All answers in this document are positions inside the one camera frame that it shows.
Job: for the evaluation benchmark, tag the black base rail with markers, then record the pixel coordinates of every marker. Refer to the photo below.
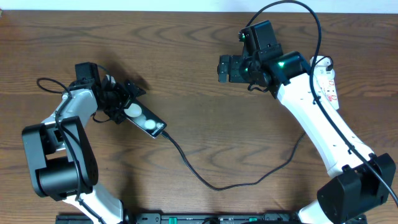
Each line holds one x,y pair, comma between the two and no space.
182,218

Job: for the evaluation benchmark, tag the white power strip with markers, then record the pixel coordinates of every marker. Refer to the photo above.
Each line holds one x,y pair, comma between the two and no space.
328,88

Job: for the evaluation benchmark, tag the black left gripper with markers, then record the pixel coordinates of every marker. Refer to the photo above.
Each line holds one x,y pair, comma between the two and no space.
125,98

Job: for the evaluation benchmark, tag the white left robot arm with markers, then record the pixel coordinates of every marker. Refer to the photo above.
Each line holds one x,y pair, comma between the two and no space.
61,162

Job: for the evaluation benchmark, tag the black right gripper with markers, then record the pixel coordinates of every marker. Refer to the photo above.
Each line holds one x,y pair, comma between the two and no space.
235,61

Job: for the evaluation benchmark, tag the white charger adapter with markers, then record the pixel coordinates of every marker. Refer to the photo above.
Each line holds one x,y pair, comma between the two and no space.
323,67

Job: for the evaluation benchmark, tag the black smartphone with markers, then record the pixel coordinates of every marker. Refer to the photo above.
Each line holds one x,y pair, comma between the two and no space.
144,118

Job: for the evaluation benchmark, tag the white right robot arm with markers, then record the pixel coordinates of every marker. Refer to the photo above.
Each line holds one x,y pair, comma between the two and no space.
360,180

